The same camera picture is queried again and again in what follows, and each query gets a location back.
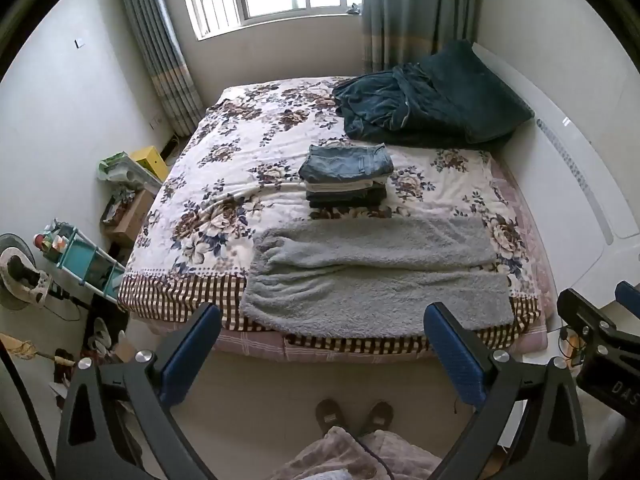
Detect dark green blanket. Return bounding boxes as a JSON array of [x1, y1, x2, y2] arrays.
[[332, 62, 471, 143]]

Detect white shoes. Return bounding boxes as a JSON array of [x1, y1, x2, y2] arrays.
[[89, 317, 127, 357]]

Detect folded dark pants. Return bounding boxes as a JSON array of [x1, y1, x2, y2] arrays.
[[306, 187, 392, 219]]

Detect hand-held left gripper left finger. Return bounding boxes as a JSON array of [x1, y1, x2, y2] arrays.
[[56, 302, 222, 480]]

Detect teal storage rack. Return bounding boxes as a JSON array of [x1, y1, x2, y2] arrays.
[[35, 219, 126, 306]]

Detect cardboard box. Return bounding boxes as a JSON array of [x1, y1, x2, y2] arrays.
[[100, 187, 157, 248]]

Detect floor fan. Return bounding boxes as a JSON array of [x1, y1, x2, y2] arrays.
[[0, 232, 51, 311]]

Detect bed with floral sheet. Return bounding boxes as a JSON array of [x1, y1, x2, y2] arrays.
[[117, 76, 556, 361]]

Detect yellow box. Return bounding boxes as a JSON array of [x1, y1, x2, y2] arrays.
[[129, 146, 168, 182]]

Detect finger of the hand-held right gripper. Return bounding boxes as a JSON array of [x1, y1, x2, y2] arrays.
[[615, 281, 640, 318], [556, 288, 621, 341]]

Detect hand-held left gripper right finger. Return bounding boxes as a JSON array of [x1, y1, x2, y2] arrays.
[[423, 302, 588, 480]]

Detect person's pink fluffy pajama legs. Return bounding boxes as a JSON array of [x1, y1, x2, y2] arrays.
[[280, 426, 446, 480]]

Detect white headboard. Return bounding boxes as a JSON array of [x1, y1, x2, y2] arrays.
[[470, 42, 640, 321]]

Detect broom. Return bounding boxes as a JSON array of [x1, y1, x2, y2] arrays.
[[0, 332, 76, 367]]

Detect black cable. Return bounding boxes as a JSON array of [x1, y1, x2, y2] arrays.
[[350, 435, 397, 480]]

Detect folded beige pants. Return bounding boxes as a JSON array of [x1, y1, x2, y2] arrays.
[[305, 177, 388, 196]]

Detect folded blue jeans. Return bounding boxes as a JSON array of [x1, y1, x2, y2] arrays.
[[299, 144, 395, 184]]

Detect brown slipper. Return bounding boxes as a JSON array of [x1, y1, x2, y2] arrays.
[[364, 400, 395, 432], [316, 399, 344, 432]]

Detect green plastic bag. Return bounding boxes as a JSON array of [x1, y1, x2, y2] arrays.
[[97, 151, 151, 182]]

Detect grey fluffy pants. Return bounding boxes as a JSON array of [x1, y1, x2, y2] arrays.
[[240, 216, 516, 339]]

